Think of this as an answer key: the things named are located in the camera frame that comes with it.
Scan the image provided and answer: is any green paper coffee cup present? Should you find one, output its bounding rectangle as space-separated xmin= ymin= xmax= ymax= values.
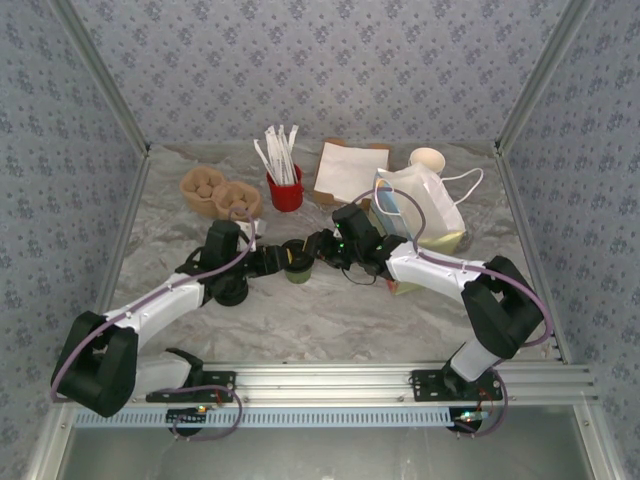
xmin=283 ymin=239 xmax=314 ymax=286

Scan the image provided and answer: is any white yellow paper bag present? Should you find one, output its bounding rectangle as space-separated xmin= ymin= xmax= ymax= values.
xmin=370 ymin=164 xmax=485 ymax=296

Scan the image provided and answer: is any white stir stick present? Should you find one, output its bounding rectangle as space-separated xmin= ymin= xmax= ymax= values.
xmin=253 ymin=139 xmax=279 ymax=184
xmin=277 ymin=124 xmax=292 ymax=185
xmin=264 ymin=125 xmax=286 ymax=185
xmin=285 ymin=124 xmax=300 ymax=171

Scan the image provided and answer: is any red cup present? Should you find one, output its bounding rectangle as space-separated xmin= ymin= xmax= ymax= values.
xmin=265 ymin=163 xmax=305 ymax=213

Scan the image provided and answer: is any brown pulp cup carrier stack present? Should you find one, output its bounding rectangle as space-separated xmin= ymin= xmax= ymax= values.
xmin=179 ymin=167 xmax=264 ymax=221

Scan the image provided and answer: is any black lid stack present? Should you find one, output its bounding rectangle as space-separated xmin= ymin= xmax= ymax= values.
xmin=212 ymin=287 xmax=250 ymax=307

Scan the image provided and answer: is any white napkin stack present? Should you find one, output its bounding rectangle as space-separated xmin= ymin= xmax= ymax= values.
xmin=313 ymin=142 xmax=391 ymax=204

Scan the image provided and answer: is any cream paper cup stack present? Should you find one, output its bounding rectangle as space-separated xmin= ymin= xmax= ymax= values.
xmin=408 ymin=147 xmax=447 ymax=176

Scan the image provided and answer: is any small LED circuit board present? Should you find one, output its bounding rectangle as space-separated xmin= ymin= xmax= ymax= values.
xmin=167 ymin=405 xmax=209 ymax=434
xmin=452 ymin=408 xmax=489 ymax=434

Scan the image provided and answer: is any metal base panel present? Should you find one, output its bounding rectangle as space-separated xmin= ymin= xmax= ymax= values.
xmin=27 ymin=404 xmax=619 ymax=480

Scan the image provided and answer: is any right thin black cable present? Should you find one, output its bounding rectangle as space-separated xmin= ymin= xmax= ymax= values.
xmin=339 ymin=264 xmax=381 ymax=287

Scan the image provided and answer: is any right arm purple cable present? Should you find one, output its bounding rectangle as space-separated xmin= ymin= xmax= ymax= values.
xmin=347 ymin=187 xmax=556 ymax=440

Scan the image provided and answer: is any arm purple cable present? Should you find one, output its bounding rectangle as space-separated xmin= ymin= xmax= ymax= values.
xmin=347 ymin=187 xmax=556 ymax=440
xmin=49 ymin=205 xmax=245 ymax=444

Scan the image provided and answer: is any aluminium mounting rail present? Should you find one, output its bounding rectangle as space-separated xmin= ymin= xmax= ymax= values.
xmin=132 ymin=363 xmax=600 ymax=407

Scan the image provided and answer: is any slotted grey cable duct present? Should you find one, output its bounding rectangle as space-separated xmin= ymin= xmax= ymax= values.
xmin=72 ymin=405 xmax=456 ymax=430

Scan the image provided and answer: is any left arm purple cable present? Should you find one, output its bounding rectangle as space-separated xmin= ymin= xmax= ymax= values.
xmin=49 ymin=205 xmax=245 ymax=444

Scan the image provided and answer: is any aluminium frame post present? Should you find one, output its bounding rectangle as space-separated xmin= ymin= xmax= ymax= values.
xmin=52 ymin=0 xmax=152 ymax=156
xmin=494 ymin=0 xmax=599 ymax=154

